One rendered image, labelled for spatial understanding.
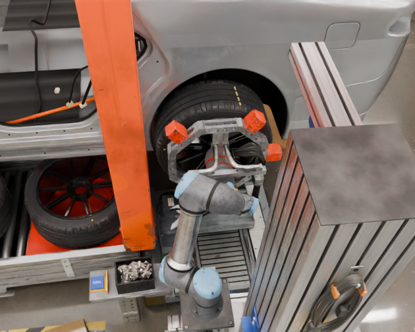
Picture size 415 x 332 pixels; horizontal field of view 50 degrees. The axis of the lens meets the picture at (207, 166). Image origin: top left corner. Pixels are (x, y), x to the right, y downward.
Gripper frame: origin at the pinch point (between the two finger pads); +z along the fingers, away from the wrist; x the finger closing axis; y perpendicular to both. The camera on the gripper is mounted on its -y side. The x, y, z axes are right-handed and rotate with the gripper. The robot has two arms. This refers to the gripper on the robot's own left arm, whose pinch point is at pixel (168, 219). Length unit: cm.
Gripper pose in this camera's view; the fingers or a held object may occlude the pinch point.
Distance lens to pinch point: 221.1
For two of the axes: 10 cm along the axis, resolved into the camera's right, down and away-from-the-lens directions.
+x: -1.2, -4.9, 8.6
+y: 4.8, 7.3, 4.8
